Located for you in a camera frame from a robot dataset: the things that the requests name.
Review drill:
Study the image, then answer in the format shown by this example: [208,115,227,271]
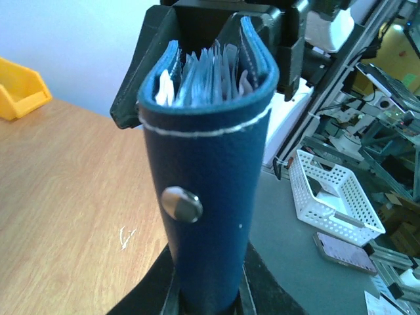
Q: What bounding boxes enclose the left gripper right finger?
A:
[241,244,305,315]

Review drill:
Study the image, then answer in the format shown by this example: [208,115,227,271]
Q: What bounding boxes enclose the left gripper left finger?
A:
[108,249,180,315]

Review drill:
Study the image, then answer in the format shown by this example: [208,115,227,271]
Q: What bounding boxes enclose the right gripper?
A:
[110,0,352,129]

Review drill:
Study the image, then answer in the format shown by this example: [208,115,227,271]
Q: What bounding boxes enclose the blue card holder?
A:
[137,14,279,314]

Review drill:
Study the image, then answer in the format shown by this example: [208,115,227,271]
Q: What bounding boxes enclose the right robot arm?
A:
[110,1,355,167]

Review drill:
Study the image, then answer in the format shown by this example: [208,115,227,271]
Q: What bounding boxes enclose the smartphone with pink case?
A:
[313,232,377,276]

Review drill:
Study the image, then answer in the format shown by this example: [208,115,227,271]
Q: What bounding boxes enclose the white perforated basket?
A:
[289,150,386,247]

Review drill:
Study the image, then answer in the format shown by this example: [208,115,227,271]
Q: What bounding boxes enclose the yellow bin right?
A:
[0,58,53,121]

